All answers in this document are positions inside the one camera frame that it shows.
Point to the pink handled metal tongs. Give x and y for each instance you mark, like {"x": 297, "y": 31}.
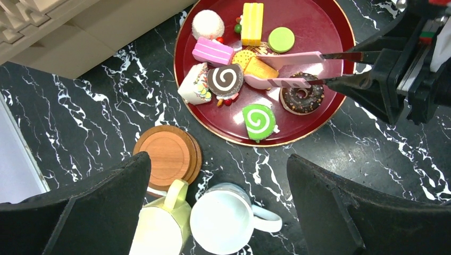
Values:
{"x": 288, "y": 64}

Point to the tan plastic toolbox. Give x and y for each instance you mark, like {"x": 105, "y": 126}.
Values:
{"x": 68, "y": 38}

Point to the chocolate toy donut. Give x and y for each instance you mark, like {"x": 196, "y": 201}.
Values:
{"x": 302, "y": 101}

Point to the yellow toy cake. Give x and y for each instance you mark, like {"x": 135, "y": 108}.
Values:
{"x": 252, "y": 24}

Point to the white grey mug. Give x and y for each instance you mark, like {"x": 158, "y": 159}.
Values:
{"x": 223, "y": 219}

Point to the green toy macaron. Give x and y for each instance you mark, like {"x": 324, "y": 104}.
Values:
{"x": 281, "y": 39}

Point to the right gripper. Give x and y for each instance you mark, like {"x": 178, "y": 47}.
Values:
{"x": 408, "y": 65}

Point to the brown swirl roll cake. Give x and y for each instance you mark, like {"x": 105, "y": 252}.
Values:
{"x": 225, "y": 81}

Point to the orange round toy biscuit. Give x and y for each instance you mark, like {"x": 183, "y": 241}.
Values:
{"x": 243, "y": 57}

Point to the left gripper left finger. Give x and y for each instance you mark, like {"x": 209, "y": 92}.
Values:
{"x": 97, "y": 215}

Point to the yellow green mug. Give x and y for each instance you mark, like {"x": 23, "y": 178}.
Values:
{"x": 163, "y": 226}

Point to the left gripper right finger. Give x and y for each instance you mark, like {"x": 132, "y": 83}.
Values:
{"x": 340, "y": 216}

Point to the white toy cake slice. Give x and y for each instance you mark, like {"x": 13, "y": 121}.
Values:
{"x": 194, "y": 88}

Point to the white round toy mochi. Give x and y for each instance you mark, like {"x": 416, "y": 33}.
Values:
{"x": 207, "y": 24}

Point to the wooden coaster stack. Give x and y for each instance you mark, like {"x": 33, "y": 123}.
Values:
{"x": 174, "y": 153}

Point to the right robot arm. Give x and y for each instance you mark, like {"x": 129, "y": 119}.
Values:
{"x": 410, "y": 64}

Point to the red round tray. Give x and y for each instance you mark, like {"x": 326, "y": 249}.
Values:
{"x": 317, "y": 25}

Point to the pink toy cake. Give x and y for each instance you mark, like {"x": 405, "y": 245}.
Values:
{"x": 212, "y": 52}

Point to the green swirl roll cake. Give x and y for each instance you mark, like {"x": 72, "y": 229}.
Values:
{"x": 260, "y": 122}

